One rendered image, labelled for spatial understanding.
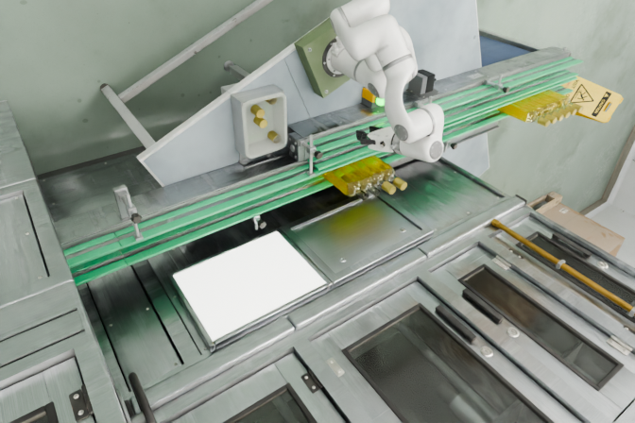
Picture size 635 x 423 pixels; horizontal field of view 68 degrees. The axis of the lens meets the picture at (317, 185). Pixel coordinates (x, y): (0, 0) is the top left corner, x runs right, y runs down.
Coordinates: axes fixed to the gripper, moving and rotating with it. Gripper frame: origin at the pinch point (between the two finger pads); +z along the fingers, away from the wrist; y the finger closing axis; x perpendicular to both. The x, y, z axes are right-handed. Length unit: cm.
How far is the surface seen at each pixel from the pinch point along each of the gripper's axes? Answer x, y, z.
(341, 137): -9.3, 10.6, 29.4
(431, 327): -56, -4, -28
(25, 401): -18, -103, -27
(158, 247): -26, -65, 31
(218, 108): 11, -31, 42
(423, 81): 1, 62, 36
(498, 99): -16, 106, 30
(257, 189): -18.8, -26.7, 31.5
